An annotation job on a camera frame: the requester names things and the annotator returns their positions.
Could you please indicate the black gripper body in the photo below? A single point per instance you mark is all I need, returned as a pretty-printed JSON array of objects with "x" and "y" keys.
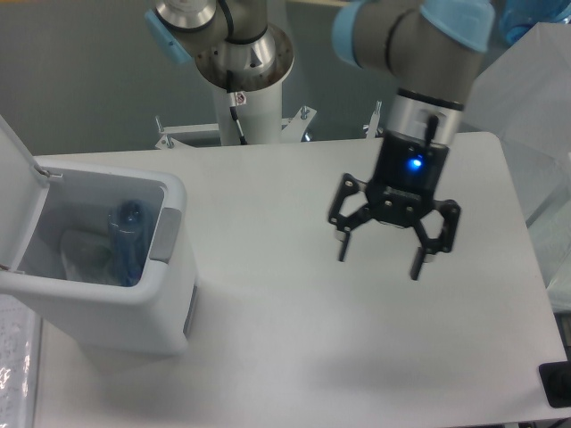
[{"x": 401, "y": 189}]

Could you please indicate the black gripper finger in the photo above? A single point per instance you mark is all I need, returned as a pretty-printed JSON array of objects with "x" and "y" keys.
[
  {"x": 450, "y": 212},
  {"x": 345, "y": 223}
]

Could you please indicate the clear plastic water bottle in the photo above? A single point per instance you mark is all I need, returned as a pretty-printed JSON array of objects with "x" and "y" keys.
[{"x": 130, "y": 227}]

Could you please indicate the white green wrapper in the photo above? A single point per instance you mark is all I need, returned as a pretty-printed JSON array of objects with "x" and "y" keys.
[{"x": 87, "y": 257}]

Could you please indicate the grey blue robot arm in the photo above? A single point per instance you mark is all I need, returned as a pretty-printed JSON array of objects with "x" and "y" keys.
[{"x": 433, "y": 48}]

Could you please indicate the white trash can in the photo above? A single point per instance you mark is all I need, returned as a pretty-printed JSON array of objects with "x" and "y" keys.
[{"x": 40, "y": 199}]

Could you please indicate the black device at edge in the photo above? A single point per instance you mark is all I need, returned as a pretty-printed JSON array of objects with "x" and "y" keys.
[{"x": 555, "y": 377}]

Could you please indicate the paper sheet in sleeve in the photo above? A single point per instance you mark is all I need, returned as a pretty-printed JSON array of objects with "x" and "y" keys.
[{"x": 20, "y": 346}]

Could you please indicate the white metal base frame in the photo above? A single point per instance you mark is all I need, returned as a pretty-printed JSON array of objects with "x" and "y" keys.
[{"x": 295, "y": 129}]

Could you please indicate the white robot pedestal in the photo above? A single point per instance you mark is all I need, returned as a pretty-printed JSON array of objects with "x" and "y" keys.
[{"x": 259, "y": 114}]

